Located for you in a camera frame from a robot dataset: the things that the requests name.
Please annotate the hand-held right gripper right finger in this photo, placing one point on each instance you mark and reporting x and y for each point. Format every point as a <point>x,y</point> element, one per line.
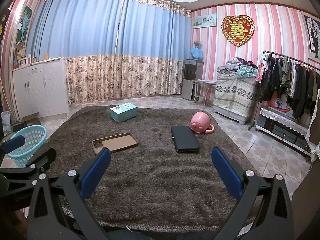
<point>226,172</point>

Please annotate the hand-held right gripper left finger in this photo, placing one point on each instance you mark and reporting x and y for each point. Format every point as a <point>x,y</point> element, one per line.
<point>96,172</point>

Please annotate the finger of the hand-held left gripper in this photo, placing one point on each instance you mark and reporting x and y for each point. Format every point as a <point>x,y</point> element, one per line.
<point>13,143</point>
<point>42,160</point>

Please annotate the light blue plastic basket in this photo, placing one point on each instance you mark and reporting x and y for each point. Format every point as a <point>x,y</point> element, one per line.
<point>32,140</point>

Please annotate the white plastic bag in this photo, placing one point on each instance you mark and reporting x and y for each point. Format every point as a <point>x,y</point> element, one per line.
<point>5,123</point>

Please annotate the small wooden stool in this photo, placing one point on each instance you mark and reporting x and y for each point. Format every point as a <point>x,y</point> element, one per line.
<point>28,122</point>

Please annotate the black zip case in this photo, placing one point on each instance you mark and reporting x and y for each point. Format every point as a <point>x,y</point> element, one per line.
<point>185,138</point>

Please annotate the pink piggy bank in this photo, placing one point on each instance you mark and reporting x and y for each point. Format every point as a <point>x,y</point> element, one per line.
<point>200,122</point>

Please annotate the white storage box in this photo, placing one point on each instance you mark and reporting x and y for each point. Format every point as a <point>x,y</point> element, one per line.
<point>235,116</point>

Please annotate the grey shaggy rug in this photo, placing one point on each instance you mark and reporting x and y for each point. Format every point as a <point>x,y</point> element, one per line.
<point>155,180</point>

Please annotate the white cabinet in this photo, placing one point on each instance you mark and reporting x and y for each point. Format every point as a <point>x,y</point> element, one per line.
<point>40,87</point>

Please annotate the teal cardboard box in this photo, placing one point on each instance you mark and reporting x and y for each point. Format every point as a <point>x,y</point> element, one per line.
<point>123,112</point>

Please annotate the lace covered low shelf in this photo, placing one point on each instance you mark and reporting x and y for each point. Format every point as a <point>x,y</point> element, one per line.
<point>280,117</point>

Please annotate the patterned cover cloth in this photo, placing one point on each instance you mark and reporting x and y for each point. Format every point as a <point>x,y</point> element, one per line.
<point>235,92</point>

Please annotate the small folding table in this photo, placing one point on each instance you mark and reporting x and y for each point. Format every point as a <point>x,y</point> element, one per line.
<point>203,82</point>

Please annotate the grey water dispenser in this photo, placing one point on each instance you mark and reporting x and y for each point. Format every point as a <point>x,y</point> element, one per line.
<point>190,80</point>

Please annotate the pile of clothes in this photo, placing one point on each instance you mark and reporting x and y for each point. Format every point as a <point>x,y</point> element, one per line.
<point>237,67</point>

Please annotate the pink hanging bag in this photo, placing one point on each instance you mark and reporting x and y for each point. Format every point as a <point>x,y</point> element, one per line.
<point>260,70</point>

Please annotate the row of hanging clothes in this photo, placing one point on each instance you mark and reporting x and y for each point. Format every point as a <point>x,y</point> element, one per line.
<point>295,85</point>

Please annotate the blue floral curtain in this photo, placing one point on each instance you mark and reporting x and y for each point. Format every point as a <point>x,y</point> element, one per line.
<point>155,47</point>
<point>80,42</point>

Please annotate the blue cloth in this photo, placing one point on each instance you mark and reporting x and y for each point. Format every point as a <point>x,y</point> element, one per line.
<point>196,53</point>

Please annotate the small potted plant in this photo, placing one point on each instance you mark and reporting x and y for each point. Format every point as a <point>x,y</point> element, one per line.
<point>197,44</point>

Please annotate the metal clothes rack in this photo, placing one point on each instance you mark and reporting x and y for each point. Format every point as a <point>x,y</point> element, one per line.
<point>292,58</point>

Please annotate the small photo frame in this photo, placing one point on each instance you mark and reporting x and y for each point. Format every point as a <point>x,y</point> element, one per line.
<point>23,62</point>

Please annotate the green wall poster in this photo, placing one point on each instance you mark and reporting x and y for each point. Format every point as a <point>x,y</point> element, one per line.
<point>24,25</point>

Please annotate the red heart wall decoration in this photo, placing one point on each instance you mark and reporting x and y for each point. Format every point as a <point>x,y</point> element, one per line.
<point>237,30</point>

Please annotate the landscape wall picture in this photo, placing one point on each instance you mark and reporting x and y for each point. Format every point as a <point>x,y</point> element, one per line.
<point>204,20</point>

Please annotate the black and white wall poster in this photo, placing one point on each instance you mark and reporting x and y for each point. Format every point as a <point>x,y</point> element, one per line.
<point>313,37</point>

